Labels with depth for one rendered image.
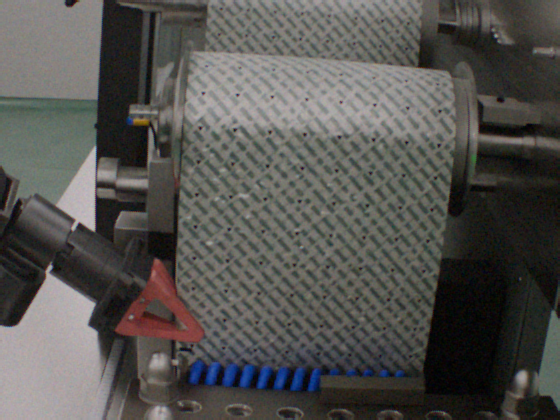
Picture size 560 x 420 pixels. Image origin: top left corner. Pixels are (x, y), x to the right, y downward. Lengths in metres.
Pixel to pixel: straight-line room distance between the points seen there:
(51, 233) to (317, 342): 0.26
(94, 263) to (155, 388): 0.12
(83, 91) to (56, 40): 0.42
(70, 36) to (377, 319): 5.78
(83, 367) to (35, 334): 0.11
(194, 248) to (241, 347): 0.11
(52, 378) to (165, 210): 0.31
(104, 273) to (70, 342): 0.39
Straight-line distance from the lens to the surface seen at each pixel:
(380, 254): 0.87
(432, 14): 1.07
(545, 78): 0.89
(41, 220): 0.86
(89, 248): 0.86
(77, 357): 1.20
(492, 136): 0.90
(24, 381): 1.14
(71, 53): 6.59
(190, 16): 1.10
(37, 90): 6.69
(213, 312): 0.89
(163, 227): 0.94
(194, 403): 0.85
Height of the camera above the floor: 1.45
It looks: 18 degrees down
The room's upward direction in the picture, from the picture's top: 4 degrees clockwise
